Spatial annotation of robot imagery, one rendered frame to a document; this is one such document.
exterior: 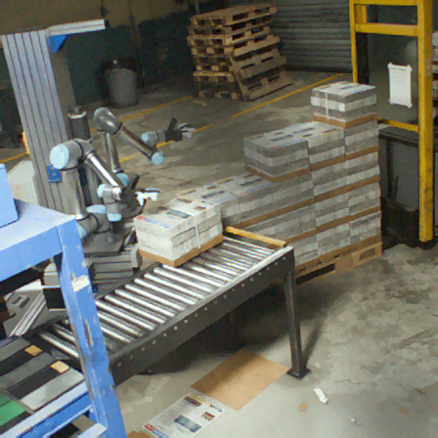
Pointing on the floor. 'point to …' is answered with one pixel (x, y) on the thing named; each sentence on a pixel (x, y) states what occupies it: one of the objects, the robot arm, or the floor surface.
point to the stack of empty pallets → (223, 22)
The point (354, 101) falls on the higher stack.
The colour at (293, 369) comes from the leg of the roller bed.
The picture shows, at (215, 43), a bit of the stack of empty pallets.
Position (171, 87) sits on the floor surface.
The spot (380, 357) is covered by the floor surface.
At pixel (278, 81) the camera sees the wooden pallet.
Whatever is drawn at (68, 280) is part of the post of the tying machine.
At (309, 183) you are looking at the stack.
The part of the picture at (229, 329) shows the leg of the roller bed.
